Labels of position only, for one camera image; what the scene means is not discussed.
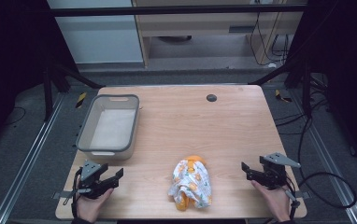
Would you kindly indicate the black metal stand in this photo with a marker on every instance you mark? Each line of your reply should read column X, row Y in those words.
column 47, row 93
column 306, row 90

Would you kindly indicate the light wooden desk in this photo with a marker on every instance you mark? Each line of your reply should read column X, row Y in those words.
column 204, row 29

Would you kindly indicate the white cloth with orange print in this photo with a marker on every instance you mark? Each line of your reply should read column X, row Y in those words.
column 192, row 183

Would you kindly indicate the round grey table grommet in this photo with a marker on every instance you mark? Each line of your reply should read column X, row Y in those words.
column 211, row 98

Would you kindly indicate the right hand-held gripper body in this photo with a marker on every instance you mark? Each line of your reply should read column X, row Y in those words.
column 274, row 174

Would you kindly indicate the black horizontal bar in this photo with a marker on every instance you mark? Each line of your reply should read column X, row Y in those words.
column 173, row 11

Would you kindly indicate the person's left hand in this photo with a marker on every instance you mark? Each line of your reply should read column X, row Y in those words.
column 90, row 207

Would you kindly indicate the grey plastic bin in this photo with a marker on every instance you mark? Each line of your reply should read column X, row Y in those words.
column 108, row 127

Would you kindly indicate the white cabinet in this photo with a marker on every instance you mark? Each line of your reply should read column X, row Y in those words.
column 98, row 35

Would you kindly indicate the black and yellow tape strip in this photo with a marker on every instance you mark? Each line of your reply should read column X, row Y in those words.
column 80, row 99
column 281, row 96

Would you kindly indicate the dark curtain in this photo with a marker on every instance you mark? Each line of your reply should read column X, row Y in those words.
column 345, row 62
column 11, row 56

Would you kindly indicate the aluminium floor rail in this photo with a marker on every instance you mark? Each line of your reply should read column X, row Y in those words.
column 27, row 155
column 329, row 161

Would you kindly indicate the grey metal table bracket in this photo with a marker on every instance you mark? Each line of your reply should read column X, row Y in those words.
column 60, row 195
column 302, row 195

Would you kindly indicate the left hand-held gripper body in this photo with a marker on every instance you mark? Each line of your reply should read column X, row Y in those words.
column 90, row 183

